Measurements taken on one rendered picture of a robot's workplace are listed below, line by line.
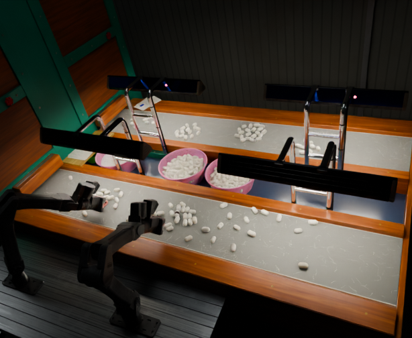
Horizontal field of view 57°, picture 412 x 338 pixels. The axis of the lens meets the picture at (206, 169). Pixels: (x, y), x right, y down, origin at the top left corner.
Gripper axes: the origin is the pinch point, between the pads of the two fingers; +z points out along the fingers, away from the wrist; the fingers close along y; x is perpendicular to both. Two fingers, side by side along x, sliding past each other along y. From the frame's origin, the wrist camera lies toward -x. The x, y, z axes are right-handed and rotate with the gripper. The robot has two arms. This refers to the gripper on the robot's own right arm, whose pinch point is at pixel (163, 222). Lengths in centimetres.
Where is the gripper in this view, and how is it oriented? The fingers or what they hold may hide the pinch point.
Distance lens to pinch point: 165.0
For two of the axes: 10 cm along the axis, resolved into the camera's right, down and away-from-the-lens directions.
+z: 4.3, 0.3, 9.0
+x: -1.4, 9.9, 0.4
